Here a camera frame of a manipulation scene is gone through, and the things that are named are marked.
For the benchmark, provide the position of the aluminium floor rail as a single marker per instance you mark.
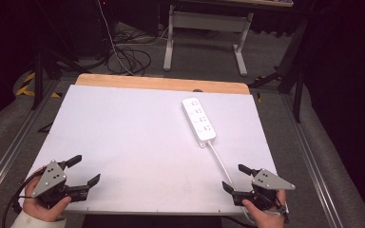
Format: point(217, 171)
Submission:
point(12, 148)
point(310, 164)

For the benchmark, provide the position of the person's right hand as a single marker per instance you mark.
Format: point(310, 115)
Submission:
point(266, 218)

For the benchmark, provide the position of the person's left hand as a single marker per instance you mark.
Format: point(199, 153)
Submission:
point(41, 209)

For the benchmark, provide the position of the wooden table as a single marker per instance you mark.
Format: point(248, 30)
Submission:
point(158, 83)

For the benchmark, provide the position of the black metal stand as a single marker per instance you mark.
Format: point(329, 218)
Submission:
point(297, 98)

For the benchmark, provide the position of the yellow black floor tape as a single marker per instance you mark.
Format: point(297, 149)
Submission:
point(23, 91)

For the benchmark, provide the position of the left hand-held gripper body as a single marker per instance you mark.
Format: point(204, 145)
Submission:
point(49, 180)

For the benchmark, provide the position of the black tripod stand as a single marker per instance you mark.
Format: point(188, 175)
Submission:
point(38, 79)

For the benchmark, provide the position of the grey metal table frame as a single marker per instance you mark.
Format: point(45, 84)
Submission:
point(209, 20)

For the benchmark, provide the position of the white board sheet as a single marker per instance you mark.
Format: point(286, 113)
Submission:
point(133, 142)

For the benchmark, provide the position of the white power strip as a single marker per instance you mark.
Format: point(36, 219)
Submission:
point(199, 122)

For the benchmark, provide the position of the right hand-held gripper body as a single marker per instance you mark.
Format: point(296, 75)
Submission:
point(266, 182)

